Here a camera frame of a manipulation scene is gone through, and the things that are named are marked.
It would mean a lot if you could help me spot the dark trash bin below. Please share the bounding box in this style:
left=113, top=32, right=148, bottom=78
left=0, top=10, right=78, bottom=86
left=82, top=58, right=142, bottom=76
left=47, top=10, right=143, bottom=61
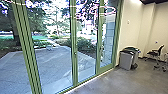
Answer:
left=122, top=46, right=142, bottom=70

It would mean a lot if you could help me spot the white wall switch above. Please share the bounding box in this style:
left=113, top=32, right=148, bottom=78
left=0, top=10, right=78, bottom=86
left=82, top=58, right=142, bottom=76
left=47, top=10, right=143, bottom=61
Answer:
left=126, top=19, right=131, bottom=26

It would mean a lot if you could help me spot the black office chair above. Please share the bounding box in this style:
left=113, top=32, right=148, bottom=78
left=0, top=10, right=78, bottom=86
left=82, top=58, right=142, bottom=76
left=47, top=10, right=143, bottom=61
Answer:
left=145, top=44, right=166, bottom=71

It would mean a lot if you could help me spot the green bush outside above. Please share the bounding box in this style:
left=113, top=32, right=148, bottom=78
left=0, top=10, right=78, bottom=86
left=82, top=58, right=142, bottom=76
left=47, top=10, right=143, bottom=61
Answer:
left=59, top=35, right=99, bottom=56

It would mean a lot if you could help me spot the green framed glass door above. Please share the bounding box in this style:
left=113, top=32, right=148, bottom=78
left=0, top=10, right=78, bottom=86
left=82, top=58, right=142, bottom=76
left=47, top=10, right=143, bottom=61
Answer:
left=9, top=0, right=125, bottom=94

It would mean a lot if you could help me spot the grey office chair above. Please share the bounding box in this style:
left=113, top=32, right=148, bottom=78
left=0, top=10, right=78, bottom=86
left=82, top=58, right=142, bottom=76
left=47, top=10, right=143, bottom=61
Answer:
left=162, top=53, right=168, bottom=73

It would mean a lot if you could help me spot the tree trunk outside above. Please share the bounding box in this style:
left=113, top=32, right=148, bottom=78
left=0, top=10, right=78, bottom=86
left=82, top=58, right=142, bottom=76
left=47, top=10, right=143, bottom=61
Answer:
left=9, top=13, right=22, bottom=48

